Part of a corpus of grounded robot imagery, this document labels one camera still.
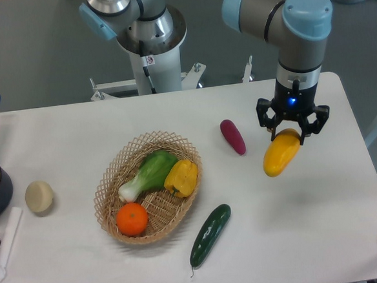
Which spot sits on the purple sweet potato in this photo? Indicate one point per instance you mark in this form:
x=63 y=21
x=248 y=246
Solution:
x=233 y=136

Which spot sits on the green bok choy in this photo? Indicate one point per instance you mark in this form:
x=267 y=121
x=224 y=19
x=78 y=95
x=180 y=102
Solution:
x=150 y=176

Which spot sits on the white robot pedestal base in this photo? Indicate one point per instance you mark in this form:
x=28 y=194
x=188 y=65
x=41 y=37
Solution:
x=154 y=51

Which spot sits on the woven wicker basket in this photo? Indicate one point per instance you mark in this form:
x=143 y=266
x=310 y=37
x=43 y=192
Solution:
x=164 y=211

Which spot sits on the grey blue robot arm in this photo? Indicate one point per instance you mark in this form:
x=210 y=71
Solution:
x=298 y=28

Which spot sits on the orange fruit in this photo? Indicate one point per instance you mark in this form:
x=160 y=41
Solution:
x=132 y=219

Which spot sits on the white plastic strip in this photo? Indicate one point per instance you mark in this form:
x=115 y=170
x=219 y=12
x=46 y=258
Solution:
x=8 y=238

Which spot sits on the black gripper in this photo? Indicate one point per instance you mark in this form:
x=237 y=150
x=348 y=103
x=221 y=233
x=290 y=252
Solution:
x=288 y=104

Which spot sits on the green cucumber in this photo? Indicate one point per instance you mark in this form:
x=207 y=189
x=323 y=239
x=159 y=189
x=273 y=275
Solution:
x=208 y=235

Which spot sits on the yellow mango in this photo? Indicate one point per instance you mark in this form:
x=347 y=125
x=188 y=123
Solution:
x=281 y=151

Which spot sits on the yellow bell pepper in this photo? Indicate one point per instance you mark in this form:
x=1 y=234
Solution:
x=182 y=179

